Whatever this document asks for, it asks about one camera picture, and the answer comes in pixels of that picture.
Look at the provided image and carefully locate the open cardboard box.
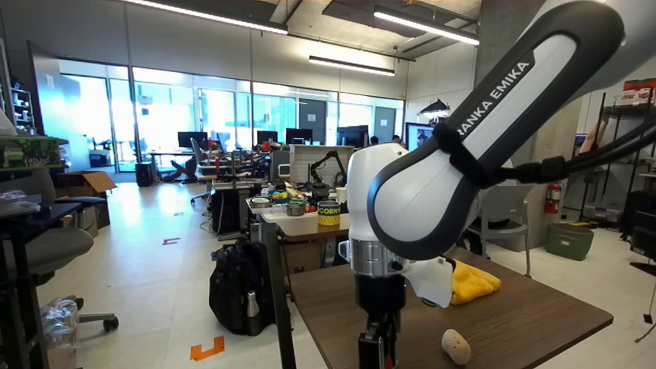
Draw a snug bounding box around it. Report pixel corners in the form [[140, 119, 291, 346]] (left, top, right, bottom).
[[51, 170, 119, 232]]

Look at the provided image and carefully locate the black computer monitor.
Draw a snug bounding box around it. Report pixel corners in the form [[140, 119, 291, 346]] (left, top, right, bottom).
[[335, 124, 371, 151], [176, 129, 210, 152], [284, 125, 317, 147], [404, 119, 442, 155], [254, 127, 282, 149]]

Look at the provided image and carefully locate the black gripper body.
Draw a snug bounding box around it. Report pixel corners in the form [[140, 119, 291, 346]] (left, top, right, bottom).
[[352, 273, 411, 336]]

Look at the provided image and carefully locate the black backpack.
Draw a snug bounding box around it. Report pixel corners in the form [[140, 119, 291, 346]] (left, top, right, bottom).
[[208, 237, 277, 339]]

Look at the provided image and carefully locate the black metal shelving rack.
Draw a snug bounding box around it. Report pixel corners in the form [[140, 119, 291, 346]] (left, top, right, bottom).
[[593, 76, 656, 265]]

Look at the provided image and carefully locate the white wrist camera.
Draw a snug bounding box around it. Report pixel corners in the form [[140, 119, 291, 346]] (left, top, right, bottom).
[[400, 254, 457, 313]]

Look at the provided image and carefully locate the grey plastic chair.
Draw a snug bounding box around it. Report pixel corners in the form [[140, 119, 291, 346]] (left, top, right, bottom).
[[476, 183, 536, 280]]

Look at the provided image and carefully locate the long grey desk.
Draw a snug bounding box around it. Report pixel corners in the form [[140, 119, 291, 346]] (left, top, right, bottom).
[[245, 196, 355, 275]]

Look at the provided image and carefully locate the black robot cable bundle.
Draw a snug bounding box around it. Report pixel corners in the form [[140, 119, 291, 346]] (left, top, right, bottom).
[[436, 122, 656, 190]]

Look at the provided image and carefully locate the grey office chair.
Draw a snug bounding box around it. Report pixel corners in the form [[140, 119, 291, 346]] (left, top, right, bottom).
[[0, 169, 122, 336]]

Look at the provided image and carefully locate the ceiling strip light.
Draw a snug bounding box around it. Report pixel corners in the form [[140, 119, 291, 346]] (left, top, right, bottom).
[[371, 9, 482, 49], [124, 0, 289, 38], [305, 54, 397, 81]]

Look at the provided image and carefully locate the black pendant lamp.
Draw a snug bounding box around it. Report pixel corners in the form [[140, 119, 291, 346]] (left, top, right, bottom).
[[417, 97, 453, 122]]

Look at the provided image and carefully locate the green cluttered shelf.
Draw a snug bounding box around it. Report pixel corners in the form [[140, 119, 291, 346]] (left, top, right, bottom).
[[0, 131, 69, 174]]

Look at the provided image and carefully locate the black metal pole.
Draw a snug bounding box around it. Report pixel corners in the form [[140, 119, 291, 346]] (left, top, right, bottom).
[[261, 219, 300, 369]]

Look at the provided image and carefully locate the green plastic bin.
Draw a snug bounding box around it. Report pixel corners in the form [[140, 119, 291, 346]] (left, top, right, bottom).
[[543, 219, 597, 263]]

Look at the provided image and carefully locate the beige toy potato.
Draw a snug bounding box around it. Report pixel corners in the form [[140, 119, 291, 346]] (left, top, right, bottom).
[[440, 326, 476, 369]]

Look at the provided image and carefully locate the yellow towel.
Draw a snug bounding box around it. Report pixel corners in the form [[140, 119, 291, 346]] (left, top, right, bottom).
[[449, 259, 505, 307]]

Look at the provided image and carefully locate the red fire extinguisher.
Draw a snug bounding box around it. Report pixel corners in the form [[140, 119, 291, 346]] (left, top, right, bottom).
[[543, 180, 566, 218]]

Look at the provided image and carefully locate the clear plastic bottle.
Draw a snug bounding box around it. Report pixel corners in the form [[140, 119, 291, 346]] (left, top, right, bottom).
[[39, 296, 82, 369]]

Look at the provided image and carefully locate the orange floor marker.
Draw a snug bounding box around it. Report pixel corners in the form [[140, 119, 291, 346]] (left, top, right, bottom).
[[189, 333, 228, 364]]

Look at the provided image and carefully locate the black waste bin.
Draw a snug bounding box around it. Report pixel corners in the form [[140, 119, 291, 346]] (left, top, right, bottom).
[[133, 158, 156, 190]]

